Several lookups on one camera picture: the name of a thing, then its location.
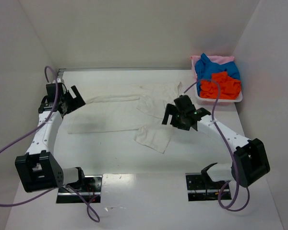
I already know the white t shirt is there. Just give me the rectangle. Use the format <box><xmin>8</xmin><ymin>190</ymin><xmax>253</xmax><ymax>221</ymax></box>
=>
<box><xmin>68</xmin><ymin>81</ymin><xmax>181</xmax><ymax>153</ymax></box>

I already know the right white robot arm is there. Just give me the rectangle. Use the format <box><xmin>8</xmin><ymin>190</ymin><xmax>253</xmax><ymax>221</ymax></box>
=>
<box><xmin>162</xmin><ymin>95</ymin><xmax>270</xmax><ymax>188</ymax></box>

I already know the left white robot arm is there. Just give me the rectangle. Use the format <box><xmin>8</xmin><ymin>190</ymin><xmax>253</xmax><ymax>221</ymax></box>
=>
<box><xmin>15</xmin><ymin>82</ymin><xmax>85</xmax><ymax>193</ymax></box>

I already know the blue t shirt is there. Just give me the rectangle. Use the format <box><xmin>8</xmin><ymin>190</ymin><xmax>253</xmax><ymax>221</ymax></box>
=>
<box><xmin>194</xmin><ymin>53</ymin><xmax>240</xmax><ymax>80</ymax></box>

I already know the orange t shirt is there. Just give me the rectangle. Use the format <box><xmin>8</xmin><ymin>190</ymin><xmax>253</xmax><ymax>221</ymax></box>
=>
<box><xmin>199</xmin><ymin>71</ymin><xmax>241</xmax><ymax>100</ymax></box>

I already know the pink plastic basket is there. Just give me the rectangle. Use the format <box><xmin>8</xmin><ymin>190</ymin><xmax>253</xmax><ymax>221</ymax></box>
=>
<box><xmin>190</xmin><ymin>55</ymin><xmax>244</xmax><ymax>105</ymax></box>

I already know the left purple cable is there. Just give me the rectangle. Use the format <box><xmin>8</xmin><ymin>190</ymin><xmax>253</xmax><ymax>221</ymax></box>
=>
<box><xmin>0</xmin><ymin>66</ymin><xmax>101</xmax><ymax>223</ymax></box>

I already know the purple cable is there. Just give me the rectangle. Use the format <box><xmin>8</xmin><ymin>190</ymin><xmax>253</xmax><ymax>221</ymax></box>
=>
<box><xmin>0</xmin><ymin>66</ymin><xmax>101</xmax><ymax>223</ymax></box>
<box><xmin>183</xmin><ymin>79</ymin><xmax>251</xmax><ymax>212</ymax></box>

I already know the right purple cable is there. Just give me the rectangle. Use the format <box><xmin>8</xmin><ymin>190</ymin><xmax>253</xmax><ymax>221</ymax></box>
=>
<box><xmin>183</xmin><ymin>79</ymin><xmax>251</xmax><ymax>212</ymax></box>

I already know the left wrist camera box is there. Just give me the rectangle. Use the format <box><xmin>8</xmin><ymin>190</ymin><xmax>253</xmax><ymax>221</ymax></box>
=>
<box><xmin>57</xmin><ymin>78</ymin><xmax>64</xmax><ymax>84</ymax></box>

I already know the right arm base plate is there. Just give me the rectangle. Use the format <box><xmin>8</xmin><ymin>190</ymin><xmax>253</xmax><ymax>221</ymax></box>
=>
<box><xmin>185</xmin><ymin>173</ymin><xmax>225</xmax><ymax>202</ymax></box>

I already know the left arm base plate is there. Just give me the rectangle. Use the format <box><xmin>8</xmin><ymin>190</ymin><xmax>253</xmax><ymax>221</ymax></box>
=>
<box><xmin>56</xmin><ymin>175</ymin><xmax>102</xmax><ymax>204</ymax></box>

